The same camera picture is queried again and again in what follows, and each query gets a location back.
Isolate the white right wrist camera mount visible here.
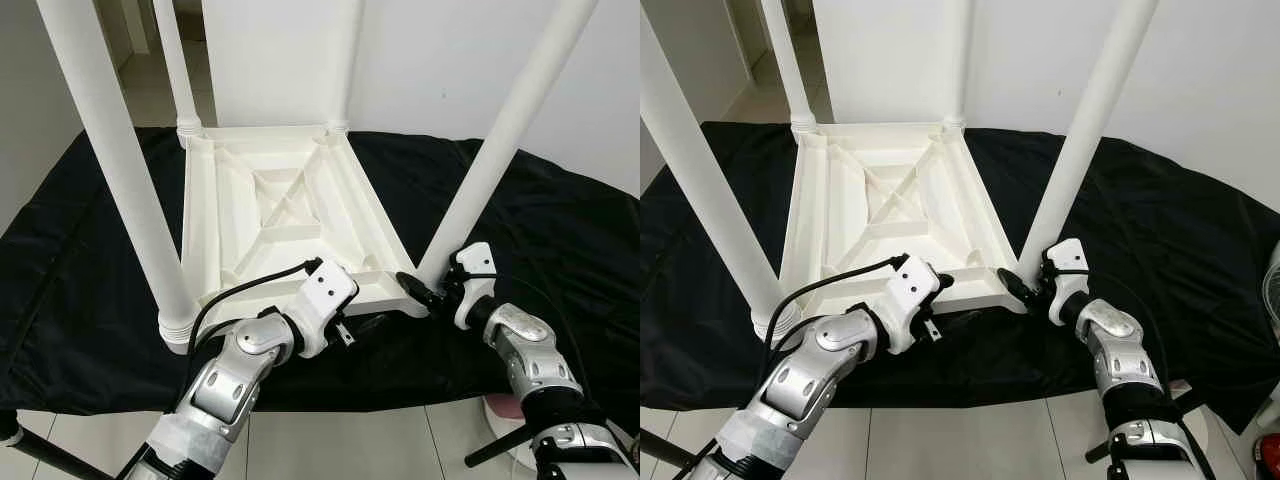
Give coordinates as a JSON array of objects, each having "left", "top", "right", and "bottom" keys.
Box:
[
  {"left": 445, "top": 242, "right": 498, "bottom": 331},
  {"left": 1040, "top": 238, "right": 1091, "bottom": 326}
]

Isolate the black metal table leg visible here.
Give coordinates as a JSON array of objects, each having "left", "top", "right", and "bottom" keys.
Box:
[
  {"left": 640, "top": 430, "right": 691, "bottom": 471},
  {"left": 1085, "top": 395, "right": 1206, "bottom": 463},
  {"left": 0, "top": 420, "right": 116, "bottom": 479},
  {"left": 465, "top": 425, "right": 536, "bottom": 469}
]

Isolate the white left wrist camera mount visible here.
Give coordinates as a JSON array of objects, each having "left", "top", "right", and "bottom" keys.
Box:
[
  {"left": 878, "top": 255, "right": 943, "bottom": 353},
  {"left": 285, "top": 260, "right": 359, "bottom": 359}
]

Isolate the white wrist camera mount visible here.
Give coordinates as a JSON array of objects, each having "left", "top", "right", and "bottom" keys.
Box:
[
  {"left": 445, "top": 242, "right": 498, "bottom": 331},
  {"left": 878, "top": 255, "right": 943, "bottom": 353},
  {"left": 1040, "top": 238, "right": 1091, "bottom": 326},
  {"left": 285, "top": 260, "right": 359, "bottom": 359}
]

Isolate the white plastic children table top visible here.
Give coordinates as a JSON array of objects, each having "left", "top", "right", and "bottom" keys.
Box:
[
  {"left": 158, "top": 122, "right": 433, "bottom": 356},
  {"left": 752, "top": 120, "right": 1031, "bottom": 346}
]

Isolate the black tablecloth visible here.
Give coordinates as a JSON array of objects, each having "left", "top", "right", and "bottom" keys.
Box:
[
  {"left": 0, "top": 125, "right": 640, "bottom": 416},
  {"left": 640, "top": 120, "right": 1280, "bottom": 436}
]

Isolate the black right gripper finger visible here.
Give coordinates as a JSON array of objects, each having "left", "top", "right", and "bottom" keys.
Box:
[
  {"left": 397, "top": 270, "right": 442, "bottom": 307},
  {"left": 997, "top": 268, "right": 1037, "bottom": 302}
]

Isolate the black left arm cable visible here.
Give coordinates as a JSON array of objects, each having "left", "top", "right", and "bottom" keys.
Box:
[
  {"left": 185, "top": 258, "right": 323, "bottom": 401},
  {"left": 765, "top": 255, "right": 911, "bottom": 351}
]

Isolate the grey fan grille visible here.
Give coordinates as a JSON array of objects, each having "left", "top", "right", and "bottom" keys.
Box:
[{"left": 1262, "top": 240, "right": 1280, "bottom": 311}]

